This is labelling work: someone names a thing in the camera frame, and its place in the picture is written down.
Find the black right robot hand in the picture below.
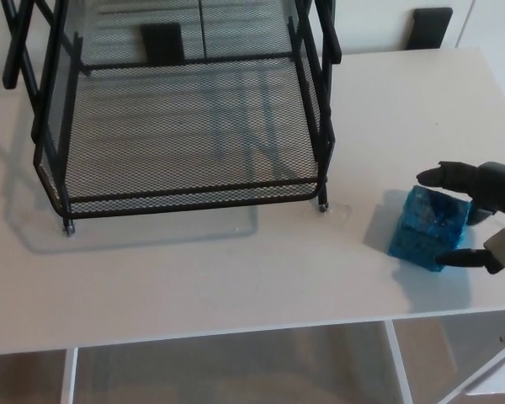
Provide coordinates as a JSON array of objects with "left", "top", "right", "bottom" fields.
[{"left": 417, "top": 161, "right": 505, "bottom": 275}]

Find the blue translucent cube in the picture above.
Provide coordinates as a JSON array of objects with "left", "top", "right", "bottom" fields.
[{"left": 387, "top": 184, "right": 472, "bottom": 274}]

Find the white desk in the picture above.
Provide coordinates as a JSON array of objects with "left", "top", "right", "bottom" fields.
[{"left": 0, "top": 46, "right": 505, "bottom": 404}]

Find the black mesh file tray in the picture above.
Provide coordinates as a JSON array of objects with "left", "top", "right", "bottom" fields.
[{"left": 1, "top": 0, "right": 343, "bottom": 237}]

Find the black rectangular wall bracket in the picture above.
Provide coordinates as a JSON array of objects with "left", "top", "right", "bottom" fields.
[
  {"left": 140, "top": 22, "right": 185, "bottom": 66},
  {"left": 406, "top": 7, "right": 454, "bottom": 51}
]

